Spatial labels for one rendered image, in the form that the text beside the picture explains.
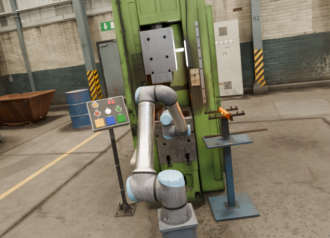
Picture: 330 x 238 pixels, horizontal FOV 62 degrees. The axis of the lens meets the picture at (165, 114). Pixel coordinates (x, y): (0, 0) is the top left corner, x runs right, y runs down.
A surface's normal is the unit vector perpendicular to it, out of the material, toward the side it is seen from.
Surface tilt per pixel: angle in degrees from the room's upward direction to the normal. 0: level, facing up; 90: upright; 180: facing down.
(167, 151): 90
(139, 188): 62
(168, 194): 90
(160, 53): 90
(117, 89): 90
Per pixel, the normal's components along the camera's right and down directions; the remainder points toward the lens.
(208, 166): -0.06, 0.23
